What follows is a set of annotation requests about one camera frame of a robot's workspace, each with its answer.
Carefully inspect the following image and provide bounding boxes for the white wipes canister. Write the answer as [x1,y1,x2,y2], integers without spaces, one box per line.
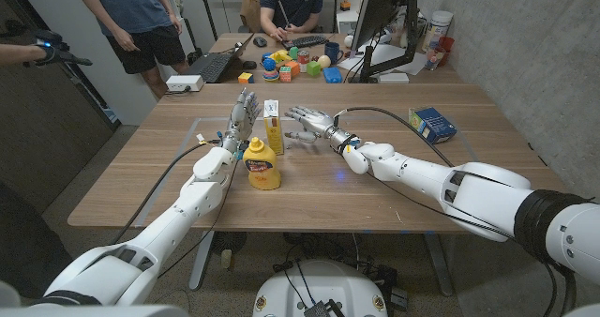
[420,10,455,53]

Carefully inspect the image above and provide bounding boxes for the white paper sheets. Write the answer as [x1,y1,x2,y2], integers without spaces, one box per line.
[337,42,428,77]

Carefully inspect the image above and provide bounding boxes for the clear glass cup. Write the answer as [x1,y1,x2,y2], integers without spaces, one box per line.
[424,47,444,71]

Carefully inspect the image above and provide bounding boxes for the seated person dark polo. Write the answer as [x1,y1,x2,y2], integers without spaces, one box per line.
[260,0,325,43]

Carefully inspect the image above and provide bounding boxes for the dark blue mug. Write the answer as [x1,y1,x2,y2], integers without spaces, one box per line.
[323,41,345,66]

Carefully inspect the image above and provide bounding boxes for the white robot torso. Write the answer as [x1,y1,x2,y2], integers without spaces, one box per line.
[252,259,389,317]

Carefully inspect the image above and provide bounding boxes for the black floor fan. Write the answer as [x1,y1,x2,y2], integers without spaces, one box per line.
[210,231,248,256]

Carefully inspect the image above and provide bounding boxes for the blue ball stacking toy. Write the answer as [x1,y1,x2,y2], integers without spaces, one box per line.
[262,57,280,83]

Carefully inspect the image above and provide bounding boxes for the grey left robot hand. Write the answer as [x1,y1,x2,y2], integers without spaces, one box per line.
[219,88,263,155]

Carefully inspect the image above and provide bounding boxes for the yellow mustard bottle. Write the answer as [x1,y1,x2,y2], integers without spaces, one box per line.
[242,136,282,191]

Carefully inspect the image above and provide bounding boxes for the teleoperator bare forearm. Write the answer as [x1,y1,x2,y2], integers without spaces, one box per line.
[0,43,48,66]

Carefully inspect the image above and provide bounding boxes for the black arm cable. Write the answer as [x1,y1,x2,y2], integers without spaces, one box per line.
[110,140,221,248]
[333,106,578,316]

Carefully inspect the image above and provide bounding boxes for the standing person blue shirt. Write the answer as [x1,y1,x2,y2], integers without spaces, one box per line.
[68,0,191,100]

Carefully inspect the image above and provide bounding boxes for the grey table leg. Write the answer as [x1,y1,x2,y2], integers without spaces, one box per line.
[188,231,217,292]
[424,233,455,297]

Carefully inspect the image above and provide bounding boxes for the white flat box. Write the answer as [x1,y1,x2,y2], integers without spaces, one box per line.
[377,72,411,84]

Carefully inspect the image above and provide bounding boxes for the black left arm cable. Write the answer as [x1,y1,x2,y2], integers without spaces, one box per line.
[110,140,221,248]

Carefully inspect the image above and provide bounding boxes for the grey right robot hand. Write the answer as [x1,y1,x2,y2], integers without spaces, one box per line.
[284,105,352,152]

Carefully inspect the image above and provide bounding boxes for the yellow carton box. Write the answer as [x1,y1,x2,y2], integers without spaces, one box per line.
[262,99,286,157]

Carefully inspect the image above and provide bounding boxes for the black laptop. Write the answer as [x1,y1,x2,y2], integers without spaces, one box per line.
[180,33,255,84]

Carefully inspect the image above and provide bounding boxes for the wooden back desk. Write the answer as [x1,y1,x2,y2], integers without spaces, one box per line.
[208,32,465,84]

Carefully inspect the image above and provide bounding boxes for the blue cardboard box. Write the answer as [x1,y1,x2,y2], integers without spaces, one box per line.
[408,106,458,145]

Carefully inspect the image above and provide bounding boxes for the white power strip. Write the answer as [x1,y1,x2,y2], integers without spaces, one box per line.
[165,74,205,93]

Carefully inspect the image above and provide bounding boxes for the red cup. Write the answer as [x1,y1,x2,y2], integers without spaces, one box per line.
[437,36,456,67]

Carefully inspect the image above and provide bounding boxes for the white small cabinet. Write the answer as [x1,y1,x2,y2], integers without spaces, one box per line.
[336,9,360,35]

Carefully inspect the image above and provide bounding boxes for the black computer monitor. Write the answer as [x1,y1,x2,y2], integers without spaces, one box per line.
[349,0,413,53]

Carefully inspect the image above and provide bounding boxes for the brown office chair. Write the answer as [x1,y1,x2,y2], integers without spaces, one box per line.
[239,0,267,34]

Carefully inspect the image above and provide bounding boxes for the black keyboard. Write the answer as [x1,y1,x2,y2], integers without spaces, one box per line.
[282,35,331,51]

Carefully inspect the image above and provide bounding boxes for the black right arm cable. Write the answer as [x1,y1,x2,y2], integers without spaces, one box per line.
[333,106,578,316]

